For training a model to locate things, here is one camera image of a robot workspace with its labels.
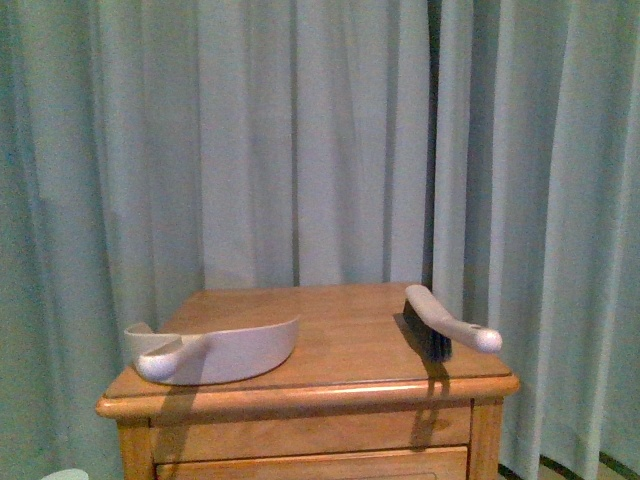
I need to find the grey plastic dustpan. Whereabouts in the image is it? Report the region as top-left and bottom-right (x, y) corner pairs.
(124, 317), (300, 386)

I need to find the wooden nightstand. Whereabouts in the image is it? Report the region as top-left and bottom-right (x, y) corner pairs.
(96, 283), (519, 479)

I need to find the light green curtain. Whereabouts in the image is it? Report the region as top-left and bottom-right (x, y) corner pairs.
(1, 1), (639, 479)

